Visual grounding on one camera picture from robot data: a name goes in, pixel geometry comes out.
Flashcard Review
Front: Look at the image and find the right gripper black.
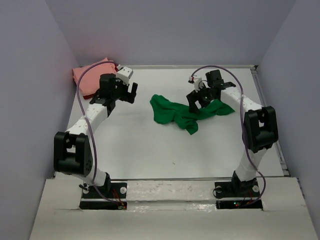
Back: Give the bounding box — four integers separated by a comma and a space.
187, 83, 217, 114

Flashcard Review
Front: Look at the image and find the green t shirt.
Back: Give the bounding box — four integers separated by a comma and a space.
149, 94, 235, 135

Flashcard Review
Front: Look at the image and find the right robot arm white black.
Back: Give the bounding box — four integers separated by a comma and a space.
186, 66, 279, 199

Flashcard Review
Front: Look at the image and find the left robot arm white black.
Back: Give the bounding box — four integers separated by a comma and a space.
53, 67, 138, 198

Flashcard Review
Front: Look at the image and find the dark red folded t shirt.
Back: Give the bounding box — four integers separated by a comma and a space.
80, 63, 122, 100

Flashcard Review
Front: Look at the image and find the pink folded t shirt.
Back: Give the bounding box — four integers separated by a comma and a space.
72, 58, 118, 99

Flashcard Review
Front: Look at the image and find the white cardboard front cover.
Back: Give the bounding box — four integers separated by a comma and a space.
30, 177, 317, 240

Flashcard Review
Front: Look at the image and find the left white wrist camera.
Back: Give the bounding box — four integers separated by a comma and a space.
116, 66, 134, 86

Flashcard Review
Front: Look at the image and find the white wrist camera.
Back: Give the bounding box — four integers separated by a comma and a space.
116, 66, 134, 86
188, 75, 206, 92

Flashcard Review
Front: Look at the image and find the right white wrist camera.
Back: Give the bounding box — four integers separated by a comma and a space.
188, 75, 206, 92

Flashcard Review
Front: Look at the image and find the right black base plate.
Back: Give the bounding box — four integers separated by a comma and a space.
212, 179, 263, 210

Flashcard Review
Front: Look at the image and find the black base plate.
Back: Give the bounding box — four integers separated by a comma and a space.
79, 181, 128, 210
212, 179, 263, 210

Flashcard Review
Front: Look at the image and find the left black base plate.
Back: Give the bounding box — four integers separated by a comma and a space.
79, 181, 128, 210

